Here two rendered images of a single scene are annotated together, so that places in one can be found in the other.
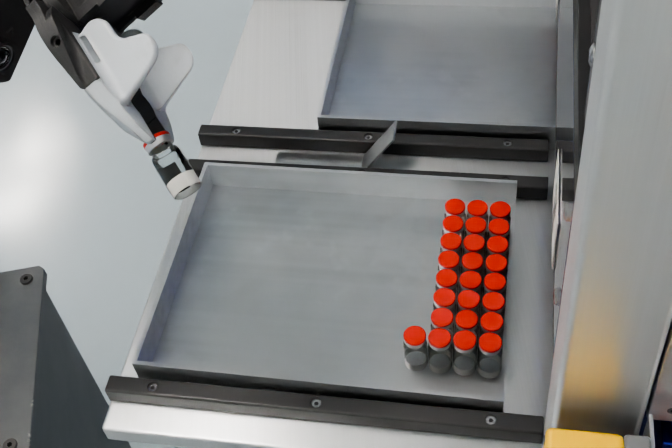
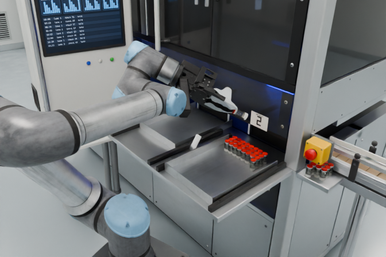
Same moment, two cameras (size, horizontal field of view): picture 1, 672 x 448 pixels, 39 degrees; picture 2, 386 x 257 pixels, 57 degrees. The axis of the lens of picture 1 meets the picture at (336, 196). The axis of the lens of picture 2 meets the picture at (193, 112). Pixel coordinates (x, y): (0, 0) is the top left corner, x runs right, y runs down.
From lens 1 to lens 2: 100 cm
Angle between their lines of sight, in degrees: 49
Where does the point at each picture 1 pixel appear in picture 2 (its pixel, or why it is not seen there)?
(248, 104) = (147, 154)
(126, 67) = (227, 94)
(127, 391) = (216, 205)
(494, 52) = (185, 122)
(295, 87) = (153, 146)
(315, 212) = (196, 161)
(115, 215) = not seen: outside the picture
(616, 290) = (312, 100)
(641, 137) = (318, 65)
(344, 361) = (241, 177)
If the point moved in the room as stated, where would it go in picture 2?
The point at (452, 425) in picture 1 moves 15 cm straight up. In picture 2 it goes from (274, 170) to (279, 135)
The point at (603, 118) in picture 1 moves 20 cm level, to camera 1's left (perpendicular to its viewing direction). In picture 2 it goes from (315, 62) to (295, 80)
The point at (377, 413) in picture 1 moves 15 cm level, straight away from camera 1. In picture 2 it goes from (262, 176) to (226, 162)
